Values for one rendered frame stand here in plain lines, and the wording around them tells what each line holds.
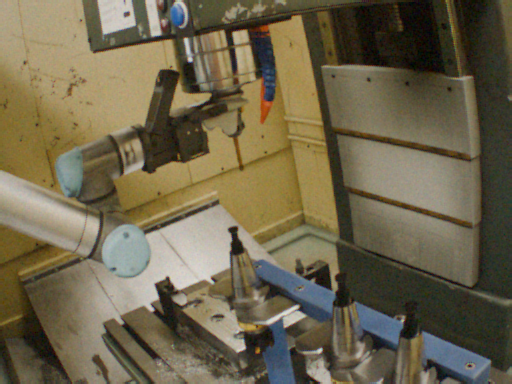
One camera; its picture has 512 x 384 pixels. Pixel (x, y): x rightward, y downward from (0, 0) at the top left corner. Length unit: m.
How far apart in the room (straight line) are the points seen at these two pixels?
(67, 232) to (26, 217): 0.07
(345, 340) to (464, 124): 0.66
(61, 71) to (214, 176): 0.78
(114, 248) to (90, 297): 1.17
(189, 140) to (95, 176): 0.18
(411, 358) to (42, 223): 0.51
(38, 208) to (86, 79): 1.23
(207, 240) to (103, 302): 0.49
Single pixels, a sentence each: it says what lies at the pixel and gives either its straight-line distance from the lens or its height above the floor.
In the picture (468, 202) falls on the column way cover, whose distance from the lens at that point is 1.25.
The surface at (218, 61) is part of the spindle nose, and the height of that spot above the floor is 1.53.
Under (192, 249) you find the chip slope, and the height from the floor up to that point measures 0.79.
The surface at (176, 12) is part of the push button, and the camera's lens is 0.65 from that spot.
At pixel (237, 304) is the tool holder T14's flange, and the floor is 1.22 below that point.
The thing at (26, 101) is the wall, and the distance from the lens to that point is 1.91.
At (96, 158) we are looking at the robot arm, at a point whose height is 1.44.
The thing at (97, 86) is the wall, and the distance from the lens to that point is 1.98.
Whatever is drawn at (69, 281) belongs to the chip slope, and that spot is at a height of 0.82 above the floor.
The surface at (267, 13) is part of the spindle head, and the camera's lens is 0.68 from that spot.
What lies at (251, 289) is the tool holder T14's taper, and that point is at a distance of 0.81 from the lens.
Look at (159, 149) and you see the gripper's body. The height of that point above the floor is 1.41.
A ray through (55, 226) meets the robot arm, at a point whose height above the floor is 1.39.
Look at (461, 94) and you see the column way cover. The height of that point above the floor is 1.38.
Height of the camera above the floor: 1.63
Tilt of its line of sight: 20 degrees down
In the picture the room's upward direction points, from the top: 11 degrees counter-clockwise
